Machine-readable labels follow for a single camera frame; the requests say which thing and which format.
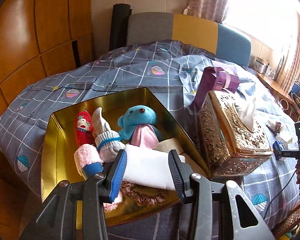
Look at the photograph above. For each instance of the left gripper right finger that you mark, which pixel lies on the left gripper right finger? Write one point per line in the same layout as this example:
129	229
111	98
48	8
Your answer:
180	173

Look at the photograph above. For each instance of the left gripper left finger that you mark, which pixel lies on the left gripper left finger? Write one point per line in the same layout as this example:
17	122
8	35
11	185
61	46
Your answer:
115	176

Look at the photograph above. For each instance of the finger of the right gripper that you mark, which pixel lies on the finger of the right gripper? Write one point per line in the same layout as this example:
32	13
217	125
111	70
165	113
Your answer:
286	153

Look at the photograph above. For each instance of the blue tempo tissue pack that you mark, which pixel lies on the blue tempo tissue pack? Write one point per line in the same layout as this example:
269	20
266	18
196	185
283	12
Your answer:
278	147

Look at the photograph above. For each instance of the brown satin scrunchie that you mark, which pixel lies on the brown satin scrunchie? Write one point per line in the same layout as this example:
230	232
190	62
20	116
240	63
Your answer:
278	128

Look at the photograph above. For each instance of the beige cloth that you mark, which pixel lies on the beige cloth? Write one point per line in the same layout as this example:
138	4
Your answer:
169	144

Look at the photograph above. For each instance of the pink towel blue band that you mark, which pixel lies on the pink towel blue band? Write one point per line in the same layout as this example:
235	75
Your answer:
88	161

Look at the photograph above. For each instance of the white sponge block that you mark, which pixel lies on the white sponge block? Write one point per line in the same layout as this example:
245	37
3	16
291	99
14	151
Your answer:
148	167

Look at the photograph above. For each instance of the white sock blue band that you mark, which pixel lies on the white sock blue band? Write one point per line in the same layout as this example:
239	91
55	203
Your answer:
108	142

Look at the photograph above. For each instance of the red santa plush sock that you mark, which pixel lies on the red santa plush sock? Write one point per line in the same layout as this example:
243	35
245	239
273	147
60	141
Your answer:
84	129

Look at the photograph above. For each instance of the blue teddy bear pink dress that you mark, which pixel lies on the blue teddy bear pink dress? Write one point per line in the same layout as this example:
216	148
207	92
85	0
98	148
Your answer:
138	127

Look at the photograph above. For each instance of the wooden side desk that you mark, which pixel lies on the wooden side desk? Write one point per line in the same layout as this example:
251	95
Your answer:
281	96

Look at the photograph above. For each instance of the blue folding chair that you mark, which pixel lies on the blue folding chair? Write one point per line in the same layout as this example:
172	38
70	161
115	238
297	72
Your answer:
294	93

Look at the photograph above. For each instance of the ornate gold tissue box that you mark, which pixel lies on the ornate gold tissue box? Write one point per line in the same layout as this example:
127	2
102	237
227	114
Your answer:
231	148

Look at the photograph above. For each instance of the striped right curtain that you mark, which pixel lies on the striped right curtain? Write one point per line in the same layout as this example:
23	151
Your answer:
290	70

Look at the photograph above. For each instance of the gold metal tray box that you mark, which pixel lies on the gold metal tray box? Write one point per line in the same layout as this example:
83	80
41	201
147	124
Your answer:
58	162

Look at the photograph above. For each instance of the purple tissue carton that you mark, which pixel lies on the purple tissue carton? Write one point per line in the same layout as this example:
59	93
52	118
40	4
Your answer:
216	78

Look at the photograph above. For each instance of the grey checked bed quilt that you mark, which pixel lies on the grey checked bed quilt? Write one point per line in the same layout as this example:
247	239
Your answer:
162	75

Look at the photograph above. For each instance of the grey yellow blue headboard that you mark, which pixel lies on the grey yellow blue headboard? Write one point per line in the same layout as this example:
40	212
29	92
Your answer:
225	43

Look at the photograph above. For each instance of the black rolled mat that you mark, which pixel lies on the black rolled mat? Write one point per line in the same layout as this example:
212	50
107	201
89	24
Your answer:
119	25

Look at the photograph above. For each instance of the wooden wardrobe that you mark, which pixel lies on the wooden wardrobe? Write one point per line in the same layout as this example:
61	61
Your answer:
38	38

